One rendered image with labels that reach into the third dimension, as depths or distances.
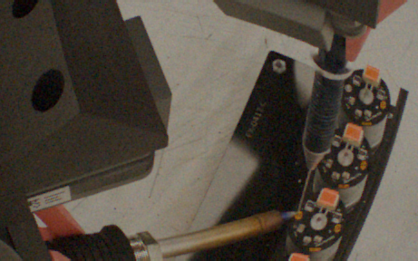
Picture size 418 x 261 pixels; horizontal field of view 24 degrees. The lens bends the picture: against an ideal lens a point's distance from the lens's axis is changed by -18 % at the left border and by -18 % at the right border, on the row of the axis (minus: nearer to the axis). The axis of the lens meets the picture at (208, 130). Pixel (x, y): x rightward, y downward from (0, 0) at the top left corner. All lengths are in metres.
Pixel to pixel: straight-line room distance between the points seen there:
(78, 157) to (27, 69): 0.02
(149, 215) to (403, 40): 0.15
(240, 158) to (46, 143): 0.27
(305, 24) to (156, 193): 0.30
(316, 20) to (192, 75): 0.31
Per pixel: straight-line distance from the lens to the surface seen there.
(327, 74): 0.34
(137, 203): 0.48
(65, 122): 0.20
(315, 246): 0.41
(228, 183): 0.47
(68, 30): 0.21
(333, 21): 0.20
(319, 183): 0.43
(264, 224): 0.40
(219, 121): 0.49
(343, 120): 0.44
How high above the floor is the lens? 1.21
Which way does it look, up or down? 69 degrees down
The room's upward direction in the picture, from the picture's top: 8 degrees counter-clockwise
